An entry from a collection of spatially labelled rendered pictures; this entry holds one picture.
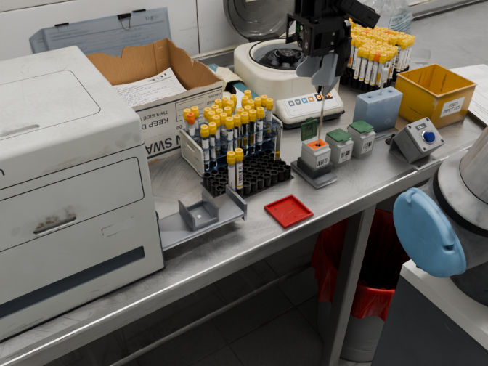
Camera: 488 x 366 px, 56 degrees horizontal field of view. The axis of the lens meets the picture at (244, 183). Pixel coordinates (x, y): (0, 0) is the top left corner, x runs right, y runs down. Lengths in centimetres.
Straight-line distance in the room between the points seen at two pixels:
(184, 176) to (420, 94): 59
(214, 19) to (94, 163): 84
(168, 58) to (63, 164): 71
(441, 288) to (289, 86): 59
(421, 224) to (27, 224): 49
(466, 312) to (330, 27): 48
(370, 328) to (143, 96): 97
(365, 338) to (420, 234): 102
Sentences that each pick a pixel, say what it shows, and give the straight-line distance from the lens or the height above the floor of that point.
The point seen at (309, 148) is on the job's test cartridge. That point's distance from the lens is 94.
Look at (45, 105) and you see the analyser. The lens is 67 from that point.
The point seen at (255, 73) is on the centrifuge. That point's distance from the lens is 114.
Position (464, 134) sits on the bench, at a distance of 123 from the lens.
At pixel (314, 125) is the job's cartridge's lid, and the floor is 98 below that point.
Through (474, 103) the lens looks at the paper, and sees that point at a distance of 135.
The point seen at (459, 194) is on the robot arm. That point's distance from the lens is 57.
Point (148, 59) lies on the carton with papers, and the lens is 125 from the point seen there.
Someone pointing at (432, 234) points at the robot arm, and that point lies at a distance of 59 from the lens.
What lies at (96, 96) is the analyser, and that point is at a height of 117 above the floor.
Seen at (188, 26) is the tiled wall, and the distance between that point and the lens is 135.
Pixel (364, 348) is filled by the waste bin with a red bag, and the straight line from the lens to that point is 166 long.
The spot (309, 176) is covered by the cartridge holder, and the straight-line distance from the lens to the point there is 97.
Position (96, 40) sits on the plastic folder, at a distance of 125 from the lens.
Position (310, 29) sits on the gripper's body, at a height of 121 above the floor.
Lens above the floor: 148
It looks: 39 degrees down
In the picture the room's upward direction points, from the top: straight up
